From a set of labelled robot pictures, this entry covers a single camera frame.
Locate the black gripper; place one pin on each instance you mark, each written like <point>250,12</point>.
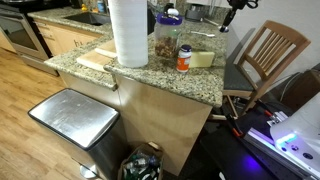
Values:
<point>237,4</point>

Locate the white plastic spoon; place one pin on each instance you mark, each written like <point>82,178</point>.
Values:
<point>201,33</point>

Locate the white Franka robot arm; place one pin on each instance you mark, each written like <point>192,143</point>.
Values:
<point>300,133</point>

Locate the yellow green sponge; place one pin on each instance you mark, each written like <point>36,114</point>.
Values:
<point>201,59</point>

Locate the wooden chair grey seat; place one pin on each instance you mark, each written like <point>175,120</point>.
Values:
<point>266,56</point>

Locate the orange supplement bottle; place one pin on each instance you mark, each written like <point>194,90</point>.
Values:
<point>183,60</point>

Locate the clear jar purple lid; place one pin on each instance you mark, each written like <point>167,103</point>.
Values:
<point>167,36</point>

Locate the white paper towel roll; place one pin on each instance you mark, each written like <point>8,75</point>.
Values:
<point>130,33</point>

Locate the black orange bar clamp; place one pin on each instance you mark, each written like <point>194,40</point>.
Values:
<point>266,111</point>
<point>235,125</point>

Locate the wooden counter base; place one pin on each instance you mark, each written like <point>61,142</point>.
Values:
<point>160,123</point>

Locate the aluminium robot mounting plate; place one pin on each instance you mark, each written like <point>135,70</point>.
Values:
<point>266,140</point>

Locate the blue dish soap bottle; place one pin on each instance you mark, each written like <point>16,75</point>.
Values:
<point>100,6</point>

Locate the black robot cart top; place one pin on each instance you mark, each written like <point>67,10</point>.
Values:
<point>233,153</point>

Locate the kitchen sink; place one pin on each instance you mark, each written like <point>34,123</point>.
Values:
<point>88,18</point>

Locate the wooden cutting board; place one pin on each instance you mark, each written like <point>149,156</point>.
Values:
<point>91,61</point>

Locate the wooden drawer cabinet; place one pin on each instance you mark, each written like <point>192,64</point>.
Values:
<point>63,38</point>

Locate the paper bag with recyclables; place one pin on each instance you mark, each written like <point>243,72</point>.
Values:
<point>141,163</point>

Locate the stainless steel trash can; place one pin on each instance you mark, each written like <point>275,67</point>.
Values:
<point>76,120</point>

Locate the stainless steel oven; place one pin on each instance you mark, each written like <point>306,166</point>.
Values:
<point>23,36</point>

